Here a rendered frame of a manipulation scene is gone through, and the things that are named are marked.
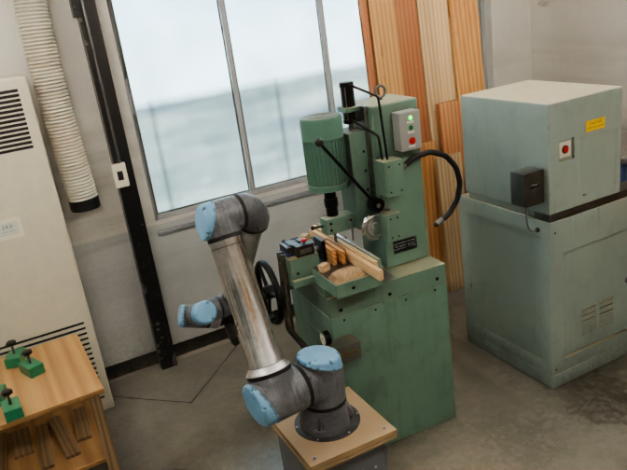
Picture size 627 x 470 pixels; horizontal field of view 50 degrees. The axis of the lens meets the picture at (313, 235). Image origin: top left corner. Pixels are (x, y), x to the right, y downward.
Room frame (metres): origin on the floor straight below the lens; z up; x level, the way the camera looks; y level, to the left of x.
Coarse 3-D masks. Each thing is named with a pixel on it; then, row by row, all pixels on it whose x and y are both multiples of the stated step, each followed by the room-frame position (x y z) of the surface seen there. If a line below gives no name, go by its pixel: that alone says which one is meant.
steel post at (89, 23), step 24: (72, 0) 3.54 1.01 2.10; (96, 24) 3.58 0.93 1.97; (96, 48) 3.57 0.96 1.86; (96, 72) 3.55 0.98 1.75; (96, 96) 3.57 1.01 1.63; (120, 120) 3.58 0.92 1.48; (120, 144) 3.57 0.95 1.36; (120, 168) 3.53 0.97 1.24; (120, 192) 3.55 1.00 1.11; (144, 240) 3.57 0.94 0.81; (144, 264) 3.56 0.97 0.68; (144, 288) 3.55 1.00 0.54; (168, 336) 3.58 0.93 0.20; (168, 360) 3.56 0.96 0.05
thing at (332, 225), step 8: (320, 216) 2.77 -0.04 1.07; (328, 216) 2.76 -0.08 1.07; (336, 216) 2.74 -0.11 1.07; (344, 216) 2.74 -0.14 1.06; (352, 216) 2.76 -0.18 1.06; (320, 224) 2.77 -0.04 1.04; (328, 224) 2.71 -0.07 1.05; (336, 224) 2.73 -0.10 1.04; (344, 224) 2.74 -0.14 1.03; (328, 232) 2.71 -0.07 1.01; (336, 232) 2.73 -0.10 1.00
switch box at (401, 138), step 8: (392, 112) 2.76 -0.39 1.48; (400, 112) 2.73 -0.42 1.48; (408, 112) 2.72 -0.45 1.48; (416, 112) 2.73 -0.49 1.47; (392, 120) 2.75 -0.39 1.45; (400, 120) 2.70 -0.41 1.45; (408, 120) 2.72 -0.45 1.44; (416, 120) 2.73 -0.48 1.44; (400, 128) 2.70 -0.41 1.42; (408, 128) 2.72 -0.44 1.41; (416, 128) 2.73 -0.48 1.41; (400, 136) 2.70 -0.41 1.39; (408, 136) 2.71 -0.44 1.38; (416, 136) 2.73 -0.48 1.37; (400, 144) 2.71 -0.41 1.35; (408, 144) 2.71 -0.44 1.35; (416, 144) 2.73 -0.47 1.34
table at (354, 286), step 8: (312, 240) 2.96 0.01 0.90; (344, 264) 2.61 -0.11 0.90; (352, 264) 2.60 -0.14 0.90; (320, 272) 2.56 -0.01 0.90; (328, 272) 2.54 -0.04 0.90; (288, 280) 2.62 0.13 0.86; (296, 280) 2.58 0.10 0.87; (304, 280) 2.58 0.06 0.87; (312, 280) 2.59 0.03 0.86; (320, 280) 2.54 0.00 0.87; (328, 280) 2.47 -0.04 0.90; (352, 280) 2.44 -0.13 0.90; (360, 280) 2.44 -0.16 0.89; (368, 280) 2.46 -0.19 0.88; (376, 280) 2.47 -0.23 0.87; (328, 288) 2.47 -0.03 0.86; (336, 288) 2.41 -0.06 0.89; (344, 288) 2.42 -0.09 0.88; (352, 288) 2.43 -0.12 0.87; (360, 288) 2.44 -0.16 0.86; (368, 288) 2.46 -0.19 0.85; (336, 296) 2.41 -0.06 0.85; (344, 296) 2.42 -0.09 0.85
